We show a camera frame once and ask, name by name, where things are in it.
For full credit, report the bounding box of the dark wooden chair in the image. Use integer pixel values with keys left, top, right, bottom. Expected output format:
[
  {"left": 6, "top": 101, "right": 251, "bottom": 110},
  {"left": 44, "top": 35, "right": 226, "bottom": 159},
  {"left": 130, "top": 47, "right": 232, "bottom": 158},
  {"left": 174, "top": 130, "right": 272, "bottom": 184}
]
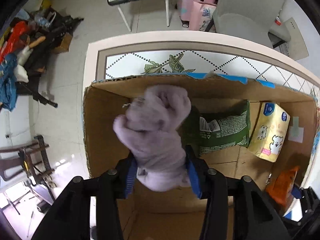
[{"left": 1, "top": 135, "right": 56, "bottom": 203}]

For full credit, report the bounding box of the grey chair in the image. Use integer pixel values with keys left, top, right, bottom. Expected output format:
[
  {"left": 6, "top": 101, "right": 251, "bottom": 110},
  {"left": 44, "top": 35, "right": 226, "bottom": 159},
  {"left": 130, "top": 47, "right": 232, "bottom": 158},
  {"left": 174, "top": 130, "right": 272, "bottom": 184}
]
[
  {"left": 268, "top": 13, "right": 291, "bottom": 48},
  {"left": 213, "top": 0, "right": 285, "bottom": 48}
]

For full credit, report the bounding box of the small cardboard box on floor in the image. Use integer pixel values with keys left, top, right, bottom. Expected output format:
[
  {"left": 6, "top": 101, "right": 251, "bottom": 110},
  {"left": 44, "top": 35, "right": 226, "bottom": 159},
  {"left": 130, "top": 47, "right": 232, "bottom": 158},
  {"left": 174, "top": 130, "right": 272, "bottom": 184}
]
[{"left": 51, "top": 33, "right": 73, "bottom": 54}]

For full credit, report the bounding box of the green wet wipes pack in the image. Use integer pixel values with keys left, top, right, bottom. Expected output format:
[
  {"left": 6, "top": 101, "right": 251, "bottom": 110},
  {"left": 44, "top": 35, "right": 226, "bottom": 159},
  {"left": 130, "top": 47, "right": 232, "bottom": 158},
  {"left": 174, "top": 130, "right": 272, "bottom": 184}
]
[{"left": 180, "top": 100, "right": 251, "bottom": 157}]

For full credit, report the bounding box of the white board against wall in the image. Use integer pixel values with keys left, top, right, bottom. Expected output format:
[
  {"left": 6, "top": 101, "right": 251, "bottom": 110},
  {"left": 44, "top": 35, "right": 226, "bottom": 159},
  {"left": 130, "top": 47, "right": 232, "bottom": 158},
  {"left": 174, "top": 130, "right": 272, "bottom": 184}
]
[{"left": 284, "top": 18, "right": 309, "bottom": 61}]

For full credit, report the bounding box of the grey chair front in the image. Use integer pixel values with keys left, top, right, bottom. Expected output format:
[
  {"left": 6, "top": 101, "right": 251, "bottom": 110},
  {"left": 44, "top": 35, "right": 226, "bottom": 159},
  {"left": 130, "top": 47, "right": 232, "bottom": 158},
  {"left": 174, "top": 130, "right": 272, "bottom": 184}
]
[{"left": 213, "top": 0, "right": 285, "bottom": 48}]

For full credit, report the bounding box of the grey chair rear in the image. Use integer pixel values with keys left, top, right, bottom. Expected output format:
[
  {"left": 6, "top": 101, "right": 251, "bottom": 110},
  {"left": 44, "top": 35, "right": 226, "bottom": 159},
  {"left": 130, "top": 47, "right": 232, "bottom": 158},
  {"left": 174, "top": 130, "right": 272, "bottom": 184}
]
[{"left": 268, "top": 13, "right": 291, "bottom": 48}]

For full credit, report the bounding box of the lilac cloth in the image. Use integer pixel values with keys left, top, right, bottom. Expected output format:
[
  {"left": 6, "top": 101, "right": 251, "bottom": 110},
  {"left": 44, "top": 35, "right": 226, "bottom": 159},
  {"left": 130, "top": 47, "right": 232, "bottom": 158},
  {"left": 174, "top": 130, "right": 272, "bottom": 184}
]
[{"left": 113, "top": 85, "right": 191, "bottom": 192}]

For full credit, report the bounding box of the orange panda snack bag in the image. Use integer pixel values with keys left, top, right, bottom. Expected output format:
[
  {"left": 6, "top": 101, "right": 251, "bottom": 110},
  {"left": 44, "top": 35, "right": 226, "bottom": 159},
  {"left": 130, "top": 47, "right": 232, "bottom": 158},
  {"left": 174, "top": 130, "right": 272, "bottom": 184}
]
[{"left": 265, "top": 166, "right": 300, "bottom": 208}]

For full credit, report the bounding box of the yellow Vinda tissue pack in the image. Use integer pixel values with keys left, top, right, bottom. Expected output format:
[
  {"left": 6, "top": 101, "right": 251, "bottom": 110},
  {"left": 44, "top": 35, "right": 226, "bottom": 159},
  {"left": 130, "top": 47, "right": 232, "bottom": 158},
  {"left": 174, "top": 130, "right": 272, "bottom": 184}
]
[{"left": 247, "top": 102, "right": 290, "bottom": 163}]

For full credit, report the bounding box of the pile of clothes on rack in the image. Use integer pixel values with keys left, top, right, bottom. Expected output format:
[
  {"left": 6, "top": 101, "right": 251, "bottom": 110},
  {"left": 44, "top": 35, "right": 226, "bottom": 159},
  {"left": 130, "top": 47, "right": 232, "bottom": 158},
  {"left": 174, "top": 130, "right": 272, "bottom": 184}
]
[{"left": 1, "top": 16, "right": 58, "bottom": 112}]

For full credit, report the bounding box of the pink paper bag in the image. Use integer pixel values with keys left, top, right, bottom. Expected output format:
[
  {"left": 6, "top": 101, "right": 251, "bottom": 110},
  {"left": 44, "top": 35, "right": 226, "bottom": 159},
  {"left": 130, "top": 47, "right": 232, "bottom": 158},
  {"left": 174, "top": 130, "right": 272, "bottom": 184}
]
[{"left": 189, "top": 0, "right": 216, "bottom": 31}]

